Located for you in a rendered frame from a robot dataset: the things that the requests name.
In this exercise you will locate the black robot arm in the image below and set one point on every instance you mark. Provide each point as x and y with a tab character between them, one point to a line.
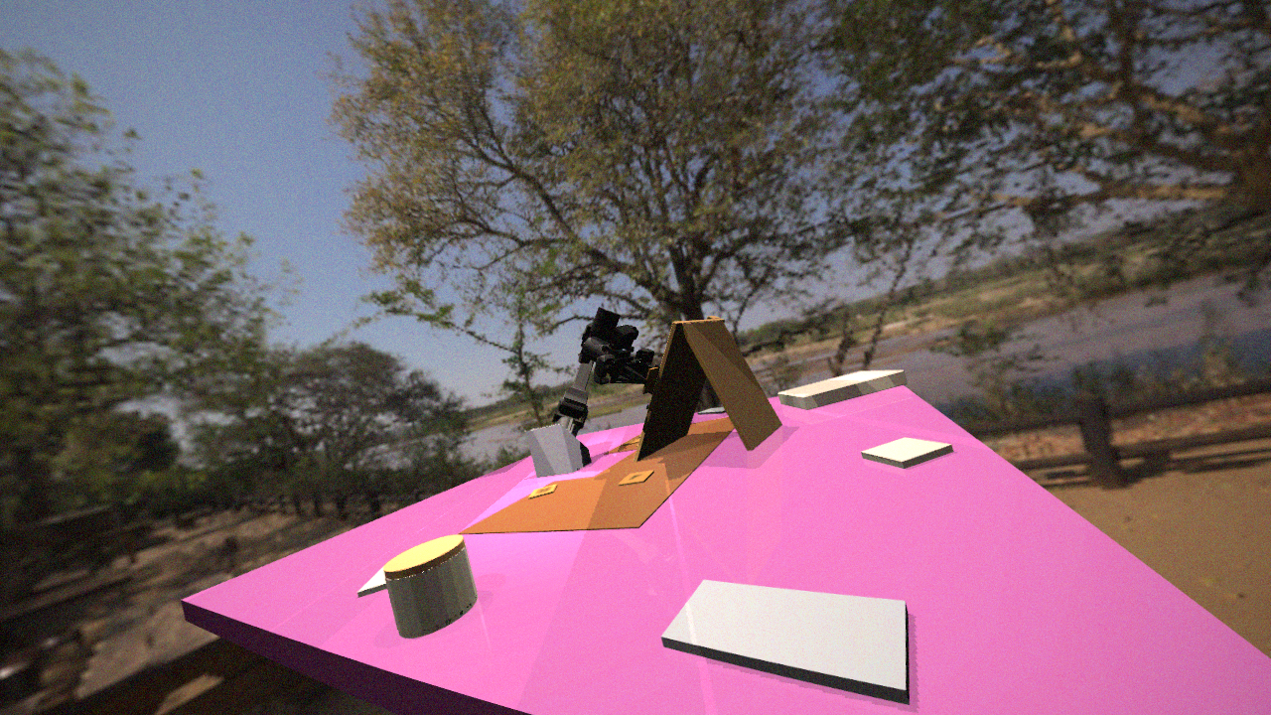
603	330

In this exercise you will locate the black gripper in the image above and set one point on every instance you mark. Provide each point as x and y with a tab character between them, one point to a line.
623	368

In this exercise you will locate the dark grey cylindrical container with orange lid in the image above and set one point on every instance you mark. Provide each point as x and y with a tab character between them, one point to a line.
430	586

